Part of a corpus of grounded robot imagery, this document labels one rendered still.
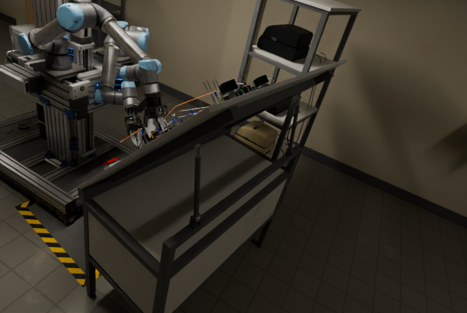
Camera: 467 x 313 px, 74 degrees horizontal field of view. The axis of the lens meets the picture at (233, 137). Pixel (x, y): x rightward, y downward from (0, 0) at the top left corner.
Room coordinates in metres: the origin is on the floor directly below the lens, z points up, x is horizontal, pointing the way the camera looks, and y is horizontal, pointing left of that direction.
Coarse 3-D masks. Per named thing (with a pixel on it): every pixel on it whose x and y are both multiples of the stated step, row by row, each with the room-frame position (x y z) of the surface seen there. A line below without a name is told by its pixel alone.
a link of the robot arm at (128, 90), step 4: (124, 84) 1.50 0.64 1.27; (128, 84) 1.51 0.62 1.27; (132, 84) 1.52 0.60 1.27; (124, 88) 1.49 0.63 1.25; (128, 88) 1.49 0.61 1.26; (132, 88) 1.50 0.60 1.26; (124, 92) 1.47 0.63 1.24; (128, 92) 1.47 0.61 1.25; (132, 92) 1.48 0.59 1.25; (124, 96) 1.46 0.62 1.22; (128, 96) 1.46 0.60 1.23; (132, 96) 1.47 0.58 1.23; (136, 96) 1.49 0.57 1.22
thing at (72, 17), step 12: (60, 12) 1.44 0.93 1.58; (72, 12) 1.43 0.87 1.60; (84, 12) 1.47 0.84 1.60; (96, 12) 1.54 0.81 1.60; (48, 24) 1.52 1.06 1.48; (60, 24) 1.43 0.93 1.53; (72, 24) 1.42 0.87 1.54; (84, 24) 1.47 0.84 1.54; (96, 24) 1.54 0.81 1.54; (24, 36) 1.54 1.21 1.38; (36, 36) 1.54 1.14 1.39; (48, 36) 1.51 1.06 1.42; (60, 36) 1.52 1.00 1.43; (24, 48) 1.54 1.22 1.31; (36, 48) 1.55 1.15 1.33; (48, 48) 1.59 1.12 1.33
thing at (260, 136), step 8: (240, 128) 2.19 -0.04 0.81; (248, 128) 2.16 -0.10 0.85; (256, 128) 2.19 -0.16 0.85; (264, 128) 2.23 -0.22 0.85; (272, 128) 2.27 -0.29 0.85; (240, 136) 2.18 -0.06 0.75; (248, 136) 2.15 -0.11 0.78; (256, 136) 2.12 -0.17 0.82; (264, 136) 2.10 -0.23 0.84; (272, 136) 2.16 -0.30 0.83; (248, 144) 2.14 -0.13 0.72; (256, 144) 2.12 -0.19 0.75; (264, 144) 2.08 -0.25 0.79; (272, 144) 2.20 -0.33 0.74; (264, 152) 2.08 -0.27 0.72
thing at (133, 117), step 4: (132, 104) 1.42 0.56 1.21; (128, 108) 1.40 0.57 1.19; (132, 108) 1.42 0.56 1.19; (128, 112) 1.40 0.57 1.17; (132, 112) 1.41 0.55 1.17; (128, 116) 1.37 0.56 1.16; (132, 116) 1.38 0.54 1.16; (136, 116) 1.39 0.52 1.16; (124, 120) 1.35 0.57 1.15; (128, 120) 1.36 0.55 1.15; (132, 120) 1.37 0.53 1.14; (136, 120) 1.36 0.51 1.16; (140, 120) 1.42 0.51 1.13; (128, 124) 1.34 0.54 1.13; (132, 124) 1.35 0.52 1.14; (136, 124) 1.35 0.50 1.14; (140, 124) 1.40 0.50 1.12; (132, 128) 1.37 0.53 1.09; (136, 128) 1.39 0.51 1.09
